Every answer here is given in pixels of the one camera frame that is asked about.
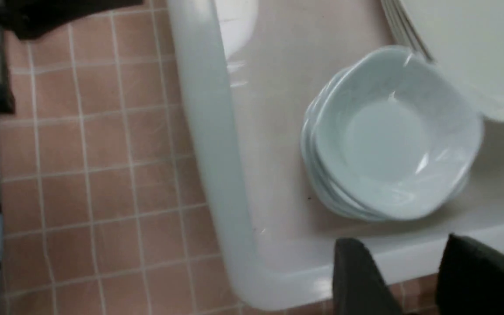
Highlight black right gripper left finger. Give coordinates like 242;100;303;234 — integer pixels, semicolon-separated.
333;238;403;315

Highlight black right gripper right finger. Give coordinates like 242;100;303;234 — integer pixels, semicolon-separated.
436;234;504;315

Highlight top stacked white square plate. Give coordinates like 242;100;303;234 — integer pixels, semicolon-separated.
400;0;504;122

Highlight lower stacked white bowls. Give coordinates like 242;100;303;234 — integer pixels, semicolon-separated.
300;66;471;222

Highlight top stacked white bowl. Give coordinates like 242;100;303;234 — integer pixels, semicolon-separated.
313;46;484;219

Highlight large white plastic tub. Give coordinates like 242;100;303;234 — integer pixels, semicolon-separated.
168;0;504;311

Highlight pink checked tablecloth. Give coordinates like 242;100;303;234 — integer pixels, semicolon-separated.
0;0;438;315

